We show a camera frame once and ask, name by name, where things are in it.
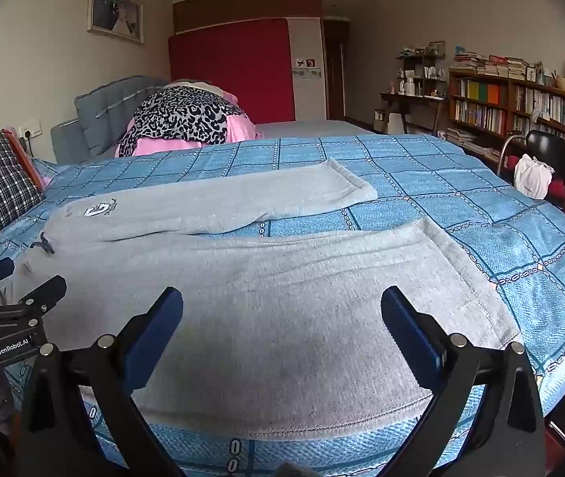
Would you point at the wooden bookshelf with books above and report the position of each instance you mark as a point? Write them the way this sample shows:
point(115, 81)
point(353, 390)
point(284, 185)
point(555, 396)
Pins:
point(516, 104)

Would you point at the red wardrobe panel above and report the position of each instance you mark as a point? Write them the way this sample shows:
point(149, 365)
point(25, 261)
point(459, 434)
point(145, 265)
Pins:
point(232, 69)

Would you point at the pink blanket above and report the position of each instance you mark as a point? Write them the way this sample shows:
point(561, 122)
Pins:
point(240, 129)

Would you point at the framed wall photo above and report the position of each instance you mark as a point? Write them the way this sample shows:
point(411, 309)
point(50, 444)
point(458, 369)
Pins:
point(116, 10)

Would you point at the orange pillow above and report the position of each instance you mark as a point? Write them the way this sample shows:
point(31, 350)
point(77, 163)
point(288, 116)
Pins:
point(21, 151)

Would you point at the stack of books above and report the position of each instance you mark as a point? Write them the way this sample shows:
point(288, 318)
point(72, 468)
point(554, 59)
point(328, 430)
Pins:
point(491, 63)

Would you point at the grey pants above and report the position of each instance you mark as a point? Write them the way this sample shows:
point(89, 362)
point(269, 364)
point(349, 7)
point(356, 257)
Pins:
point(287, 308)

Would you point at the grey padded headboard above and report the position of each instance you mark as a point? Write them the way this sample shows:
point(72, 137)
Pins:
point(103, 109)

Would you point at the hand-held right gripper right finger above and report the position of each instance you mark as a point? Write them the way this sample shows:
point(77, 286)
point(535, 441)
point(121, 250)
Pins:
point(409, 333)

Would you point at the white wardrobe door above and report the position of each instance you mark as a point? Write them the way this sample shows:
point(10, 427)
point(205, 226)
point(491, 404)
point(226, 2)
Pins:
point(307, 69)

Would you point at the small wooden desk shelf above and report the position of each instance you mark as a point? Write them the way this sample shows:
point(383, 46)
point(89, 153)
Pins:
point(424, 69)

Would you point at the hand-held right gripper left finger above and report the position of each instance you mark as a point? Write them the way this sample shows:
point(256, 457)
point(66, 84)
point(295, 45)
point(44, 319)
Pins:
point(155, 338)

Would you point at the red cloth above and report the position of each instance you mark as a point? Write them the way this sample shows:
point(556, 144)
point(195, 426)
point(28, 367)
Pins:
point(558, 189)

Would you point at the white bag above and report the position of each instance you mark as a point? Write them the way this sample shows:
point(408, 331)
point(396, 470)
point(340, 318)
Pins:
point(533, 176)

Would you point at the black metal chair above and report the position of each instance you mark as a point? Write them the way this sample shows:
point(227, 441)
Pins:
point(553, 151)

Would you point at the wooden desk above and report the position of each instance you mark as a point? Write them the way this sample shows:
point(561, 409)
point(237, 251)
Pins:
point(411, 104)

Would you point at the blue checked bed sheet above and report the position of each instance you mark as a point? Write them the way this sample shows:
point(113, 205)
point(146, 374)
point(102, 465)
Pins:
point(461, 184)

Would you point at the leopard print blanket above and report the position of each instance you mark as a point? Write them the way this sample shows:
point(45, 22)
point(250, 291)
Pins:
point(178, 117)

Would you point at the brown wooden door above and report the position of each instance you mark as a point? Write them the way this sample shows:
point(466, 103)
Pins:
point(336, 69)

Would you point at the white wall socket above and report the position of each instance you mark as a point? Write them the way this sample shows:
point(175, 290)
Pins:
point(32, 126)

